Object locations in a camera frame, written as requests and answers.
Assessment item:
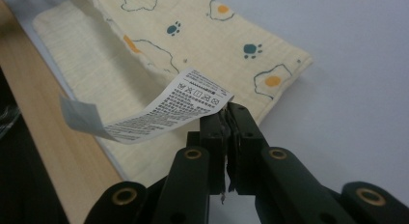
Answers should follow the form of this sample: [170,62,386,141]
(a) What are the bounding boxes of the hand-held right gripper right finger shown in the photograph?
[226,101,356,224]

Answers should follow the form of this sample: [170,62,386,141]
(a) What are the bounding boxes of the cream printed cloth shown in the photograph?
[32,0,314,188]

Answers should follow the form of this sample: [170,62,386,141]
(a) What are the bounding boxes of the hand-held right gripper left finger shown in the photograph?
[151,112,228,224]

